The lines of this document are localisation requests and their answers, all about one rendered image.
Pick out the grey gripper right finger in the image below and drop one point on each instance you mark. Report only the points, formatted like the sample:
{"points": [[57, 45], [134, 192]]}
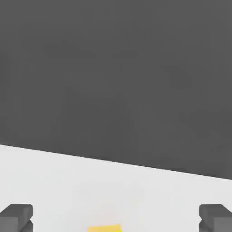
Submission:
{"points": [[217, 217]]}

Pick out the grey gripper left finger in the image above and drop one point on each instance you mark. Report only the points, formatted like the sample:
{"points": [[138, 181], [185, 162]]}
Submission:
{"points": [[14, 217]]}

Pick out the small yellow cube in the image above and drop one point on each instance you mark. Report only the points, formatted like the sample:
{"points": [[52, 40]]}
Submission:
{"points": [[105, 228]]}

